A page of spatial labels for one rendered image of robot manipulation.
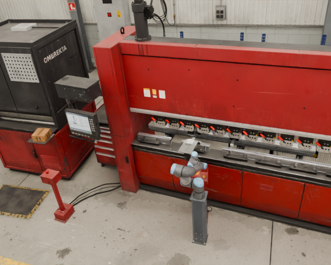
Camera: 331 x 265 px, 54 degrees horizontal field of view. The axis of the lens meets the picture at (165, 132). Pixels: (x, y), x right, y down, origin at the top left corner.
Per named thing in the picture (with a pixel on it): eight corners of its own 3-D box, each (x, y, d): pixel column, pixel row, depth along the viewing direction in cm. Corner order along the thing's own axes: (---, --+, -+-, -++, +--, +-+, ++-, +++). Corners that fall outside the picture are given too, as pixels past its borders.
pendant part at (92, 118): (70, 133, 428) (63, 110, 408) (76, 129, 437) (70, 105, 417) (98, 140, 410) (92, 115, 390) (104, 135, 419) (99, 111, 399)
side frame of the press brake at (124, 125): (121, 190, 512) (92, 46, 385) (145, 158, 576) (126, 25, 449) (135, 193, 503) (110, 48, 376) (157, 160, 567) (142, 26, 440)
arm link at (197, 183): (202, 193, 370) (201, 184, 363) (190, 190, 376) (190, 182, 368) (205, 186, 379) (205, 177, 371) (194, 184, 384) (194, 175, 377)
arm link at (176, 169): (193, 190, 379) (180, 175, 333) (181, 186, 385) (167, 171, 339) (196, 180, 383) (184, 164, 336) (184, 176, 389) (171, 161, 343)
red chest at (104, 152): (98, 168, 562) (85, 118, 507) (113, 151, 600) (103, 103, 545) (123, 174, 544) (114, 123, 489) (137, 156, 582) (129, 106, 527)
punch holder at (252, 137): (244, 140, 398) (245, 128, 389) (246, 135, 405) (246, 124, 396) (257, 141, 393) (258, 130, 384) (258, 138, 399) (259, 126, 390)
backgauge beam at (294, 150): (148, 130, 487) (147, 124, 481) (152, 125, 497) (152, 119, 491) (317, 158, 404) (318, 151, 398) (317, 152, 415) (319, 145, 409)
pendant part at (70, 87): (69, 140, 441) (52, 82, 394) (81, 131, 459) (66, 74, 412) (100, 148, 420) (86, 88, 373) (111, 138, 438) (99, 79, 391)
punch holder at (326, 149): (316, 151, 370) (318, 139, 360) (316, 146, 376) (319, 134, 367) (330, 153, 364) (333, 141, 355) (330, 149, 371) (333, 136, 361)
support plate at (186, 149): (177, 152, 419) (177, 151, 419) (184, 140, 439) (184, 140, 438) (190, 154, 413) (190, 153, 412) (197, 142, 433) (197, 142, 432)
